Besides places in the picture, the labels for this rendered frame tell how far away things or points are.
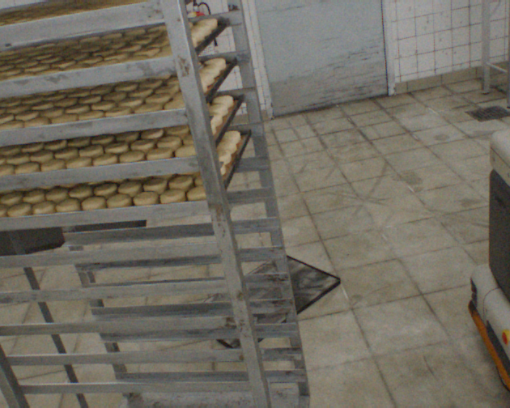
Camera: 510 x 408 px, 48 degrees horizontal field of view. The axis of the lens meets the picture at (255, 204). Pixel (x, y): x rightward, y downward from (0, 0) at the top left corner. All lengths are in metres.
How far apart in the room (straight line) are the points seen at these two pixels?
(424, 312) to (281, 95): 2.85
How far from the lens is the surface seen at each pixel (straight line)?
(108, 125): 1.07
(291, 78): 4.86
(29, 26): 1.08
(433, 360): 2.24
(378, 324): 2.40
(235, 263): 1.10
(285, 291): 1.68
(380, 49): 4.99
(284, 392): 1.95
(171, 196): 1.14
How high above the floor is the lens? 1.51
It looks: 26 degrees down
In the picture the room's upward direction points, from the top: 11 degrees counter-clockwise
